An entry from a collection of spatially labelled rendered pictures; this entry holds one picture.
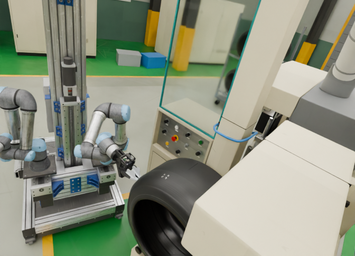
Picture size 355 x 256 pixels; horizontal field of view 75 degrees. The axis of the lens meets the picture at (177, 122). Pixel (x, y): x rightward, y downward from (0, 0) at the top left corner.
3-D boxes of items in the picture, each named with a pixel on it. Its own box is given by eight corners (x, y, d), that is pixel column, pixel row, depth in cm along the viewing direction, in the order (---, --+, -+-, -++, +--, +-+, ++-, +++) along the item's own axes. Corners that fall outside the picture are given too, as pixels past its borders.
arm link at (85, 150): (95, 96, 167) (72, 150, 132) (111, 98, 168) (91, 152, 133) (96, 108, 175) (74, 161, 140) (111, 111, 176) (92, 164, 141)
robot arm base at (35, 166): (28, 160, 186) (27, 151, 181) (50, 157, 193) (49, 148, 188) (28, 173, 175) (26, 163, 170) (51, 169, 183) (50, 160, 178)
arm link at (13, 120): (26, 159, 173) (14, 93, 146) (5, 156, 172) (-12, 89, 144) (34, 149, 184) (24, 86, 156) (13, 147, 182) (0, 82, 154)
